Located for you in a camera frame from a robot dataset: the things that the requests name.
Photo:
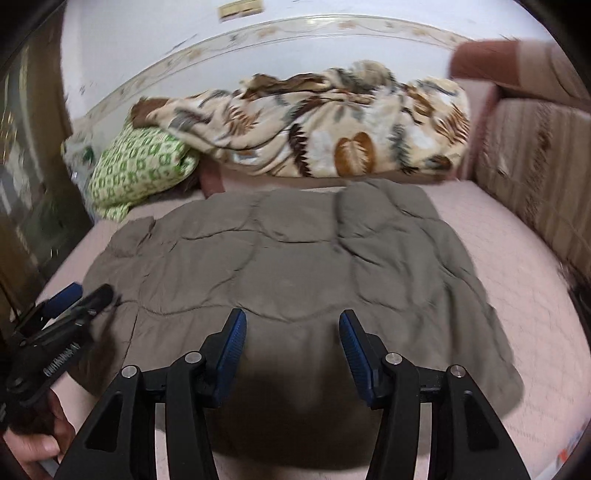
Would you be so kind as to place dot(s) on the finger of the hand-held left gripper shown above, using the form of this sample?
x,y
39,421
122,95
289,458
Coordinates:
x,y
64,295
97,297

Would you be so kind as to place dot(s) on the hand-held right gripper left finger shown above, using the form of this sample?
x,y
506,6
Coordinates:
x,y
231,346

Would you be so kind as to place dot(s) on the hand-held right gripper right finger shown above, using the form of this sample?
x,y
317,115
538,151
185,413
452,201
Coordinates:
x,y
355,350

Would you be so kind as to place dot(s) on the grey quilted blanket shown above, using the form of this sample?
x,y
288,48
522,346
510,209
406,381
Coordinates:
x,y
300,258

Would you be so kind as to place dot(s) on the person's left hand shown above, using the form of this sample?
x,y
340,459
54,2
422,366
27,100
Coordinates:
x,y
62,427

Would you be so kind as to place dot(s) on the brown wooden glass-door cabinet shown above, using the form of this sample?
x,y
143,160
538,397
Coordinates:
x,y
27,230

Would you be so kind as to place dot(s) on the green checked pillow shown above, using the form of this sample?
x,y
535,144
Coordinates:
x,y
134,161

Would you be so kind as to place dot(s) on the reddish brown cushion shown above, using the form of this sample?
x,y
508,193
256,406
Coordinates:
x,y
211,182

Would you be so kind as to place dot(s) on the pink quilted bed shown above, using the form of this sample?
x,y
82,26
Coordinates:
x,y
508,277

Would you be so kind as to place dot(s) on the beige leaf print blanket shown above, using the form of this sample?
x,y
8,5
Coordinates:
x,y
323,124

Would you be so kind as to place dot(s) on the striped beige upholstered bed end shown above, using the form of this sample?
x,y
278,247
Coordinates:
x,y
531,161

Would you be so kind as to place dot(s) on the pink brown upholstered armrest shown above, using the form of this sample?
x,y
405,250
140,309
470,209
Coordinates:
x,y
480,60

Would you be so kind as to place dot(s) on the beige wall switch plate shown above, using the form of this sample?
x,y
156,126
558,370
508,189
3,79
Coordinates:
x,y
240,9

